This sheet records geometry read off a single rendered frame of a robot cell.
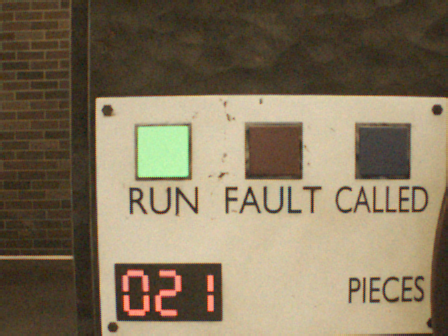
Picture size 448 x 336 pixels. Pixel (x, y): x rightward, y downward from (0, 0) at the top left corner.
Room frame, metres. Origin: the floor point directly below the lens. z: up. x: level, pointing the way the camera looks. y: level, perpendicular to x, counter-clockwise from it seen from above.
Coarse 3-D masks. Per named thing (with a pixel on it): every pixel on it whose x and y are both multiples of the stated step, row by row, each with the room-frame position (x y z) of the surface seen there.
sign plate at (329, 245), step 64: (128, 128) 0.65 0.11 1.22; (192, 128) 0.65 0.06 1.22; (320, 128) 0.66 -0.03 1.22; (128, 192) 0.65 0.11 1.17; (192, 192) 0.65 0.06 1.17; (256, 192) 0.65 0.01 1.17; (320, 192) 0.66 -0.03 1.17; (384, 192) 0.66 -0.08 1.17; (128, 256) 0.65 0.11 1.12; (192, 256) 0.65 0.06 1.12; (256, 256) 0.65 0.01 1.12; (320, 256) 0.66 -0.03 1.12; (384, 256) 0.66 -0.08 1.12; (128, 320) 0.64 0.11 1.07; (192, 320) 0.65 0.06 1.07; (256, 320) 0.65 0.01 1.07; (320, 320) 0.66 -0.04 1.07; (384, 320) 0.66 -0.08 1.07
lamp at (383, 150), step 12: (360, 132) 0.65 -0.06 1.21; (372, 132) 0.65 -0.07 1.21; (384, 132) 0.65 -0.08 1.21; (396, 132) 0.65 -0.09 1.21; (360, 144) 0.65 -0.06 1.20; (372, 144) 0.65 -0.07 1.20; (384, 144) 0.65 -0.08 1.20; (396, 144) 0.65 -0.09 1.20; (360, 156) 0.65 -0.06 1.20; (372, 156) 0.65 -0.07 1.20; (384, 156) 0.65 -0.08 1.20; (396, 156) 0.65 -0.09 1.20; (360, 168) 0.65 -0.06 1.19; (372, 168) 0.65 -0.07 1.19; (384, 168) 0.65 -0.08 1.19; (396, 168) 0.65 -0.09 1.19
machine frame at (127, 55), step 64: (128, 0) 0.67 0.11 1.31; (192, 0) 0.67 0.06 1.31; (256, 0) 0.67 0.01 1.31; (320, 0) 0.68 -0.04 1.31; (384, 0) 0.68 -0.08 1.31; (128, 64) 0.67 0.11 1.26; (192, 64) 0.67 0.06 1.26; (256, 64) 0.67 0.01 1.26; (320, 64) 0.68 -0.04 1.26; (384, 64) 0.68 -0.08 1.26
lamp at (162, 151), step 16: (144, 128) 0.64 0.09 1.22; (160, 128) 0.64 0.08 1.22; (176, 128) 0.64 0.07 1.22; (144, 144) 0.64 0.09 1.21; (160, 144) 0.64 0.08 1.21; (176, 144) 0.64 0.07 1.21; (144, 160) 0.64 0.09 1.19; (160, 160) 0.64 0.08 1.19; (176, 160) 0.64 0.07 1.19; (144, 176) 0.64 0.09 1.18
